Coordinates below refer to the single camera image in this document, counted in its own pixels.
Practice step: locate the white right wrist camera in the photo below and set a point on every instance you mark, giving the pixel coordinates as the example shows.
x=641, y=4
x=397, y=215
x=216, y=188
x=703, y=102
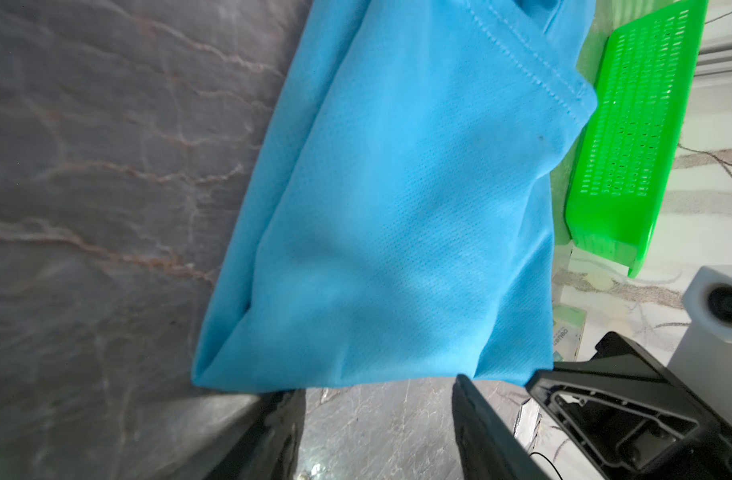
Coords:
x=703, y=358

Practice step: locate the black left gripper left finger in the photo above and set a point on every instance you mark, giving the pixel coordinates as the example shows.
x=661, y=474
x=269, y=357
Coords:
x=269, y=449

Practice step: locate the green plastic basket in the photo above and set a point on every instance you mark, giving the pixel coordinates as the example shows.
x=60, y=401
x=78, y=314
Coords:
x=628, y=148

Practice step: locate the clear plastic bag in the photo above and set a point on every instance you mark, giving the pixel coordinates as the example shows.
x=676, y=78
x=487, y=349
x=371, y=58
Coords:
x=568, y=329

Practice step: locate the light blue t shirt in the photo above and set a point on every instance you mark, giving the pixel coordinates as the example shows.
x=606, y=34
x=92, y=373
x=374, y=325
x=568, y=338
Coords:
x=398, y=222

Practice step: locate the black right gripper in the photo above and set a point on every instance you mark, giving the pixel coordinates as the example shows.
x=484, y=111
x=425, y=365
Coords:
x=632, y=418

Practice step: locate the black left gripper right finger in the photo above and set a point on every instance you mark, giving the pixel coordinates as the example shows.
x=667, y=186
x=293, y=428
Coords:
x=487, y=448

